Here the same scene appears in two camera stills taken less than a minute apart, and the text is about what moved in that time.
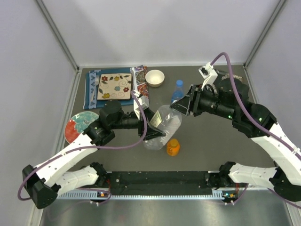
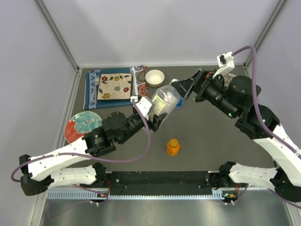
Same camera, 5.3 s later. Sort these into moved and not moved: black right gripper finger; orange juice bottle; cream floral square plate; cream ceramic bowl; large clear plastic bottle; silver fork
Moved: large clear plastic bottle; black right gripper finger
Not moved: silver fork; orange juice bottle; cream floral square plate; cream ceramic bowl
